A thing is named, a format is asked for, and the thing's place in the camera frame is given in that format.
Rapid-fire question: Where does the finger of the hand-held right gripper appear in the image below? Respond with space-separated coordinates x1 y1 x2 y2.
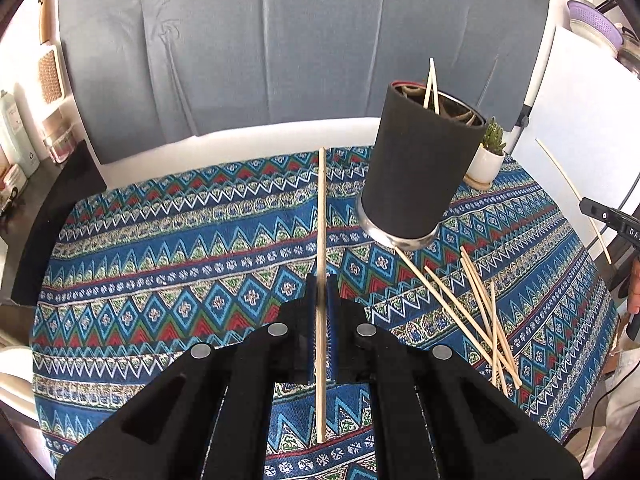
579 198 622 232

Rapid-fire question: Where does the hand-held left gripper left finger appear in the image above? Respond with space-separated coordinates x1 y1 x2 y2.
55 274 319 480

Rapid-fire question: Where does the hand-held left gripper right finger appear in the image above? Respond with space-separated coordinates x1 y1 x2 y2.
326 273 584 480

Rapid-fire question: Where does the light bamboo chopstick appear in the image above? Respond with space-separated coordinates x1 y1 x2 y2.
316 148 328 444
422 67 437 110
428 58 441 116
535 138 613 265

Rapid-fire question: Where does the bunch of wooden chopsticks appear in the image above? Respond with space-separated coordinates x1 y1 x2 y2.
394 246 523 397

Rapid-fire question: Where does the black cylindrical utensil holder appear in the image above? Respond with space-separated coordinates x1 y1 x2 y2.
356 80 489 251

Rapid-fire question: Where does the person's right hand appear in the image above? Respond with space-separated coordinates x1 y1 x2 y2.
629 259 640 315

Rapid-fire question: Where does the white board panel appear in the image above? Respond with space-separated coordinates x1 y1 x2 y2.
509 25 640 266

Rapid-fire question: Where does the potted cactus white pot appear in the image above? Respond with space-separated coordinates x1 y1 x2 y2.
466 117 508 184

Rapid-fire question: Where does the wooden saucer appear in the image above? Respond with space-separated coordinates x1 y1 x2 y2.
462 172 497 191

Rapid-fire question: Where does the person's light clothing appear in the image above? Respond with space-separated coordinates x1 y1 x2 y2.
567 310 640 466

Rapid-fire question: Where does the blue patterned tablecloth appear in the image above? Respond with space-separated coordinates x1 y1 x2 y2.
32 144 620 480

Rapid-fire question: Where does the steel cooking pot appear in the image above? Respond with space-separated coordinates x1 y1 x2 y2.
616 25 640 78

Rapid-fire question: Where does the white bowl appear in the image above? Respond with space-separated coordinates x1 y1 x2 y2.
570 19 623 59

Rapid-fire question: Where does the purple plastic colander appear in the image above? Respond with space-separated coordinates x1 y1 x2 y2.
566 0 625 43

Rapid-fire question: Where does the grey backdrop cloth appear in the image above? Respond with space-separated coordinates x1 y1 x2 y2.
56 0 554 166

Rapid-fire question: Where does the clear plastic container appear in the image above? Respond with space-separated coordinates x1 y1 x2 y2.
42 105 77 164

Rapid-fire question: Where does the white spray bottle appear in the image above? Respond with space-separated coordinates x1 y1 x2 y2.
0 89 27 177

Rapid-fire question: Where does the woven trivet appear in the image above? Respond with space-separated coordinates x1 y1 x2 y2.
37 45 64 106

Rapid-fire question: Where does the wooden cutting board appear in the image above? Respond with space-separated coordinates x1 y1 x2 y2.
39 0 60 47

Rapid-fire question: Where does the black cable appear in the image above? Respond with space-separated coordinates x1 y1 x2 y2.
580 372 623 463

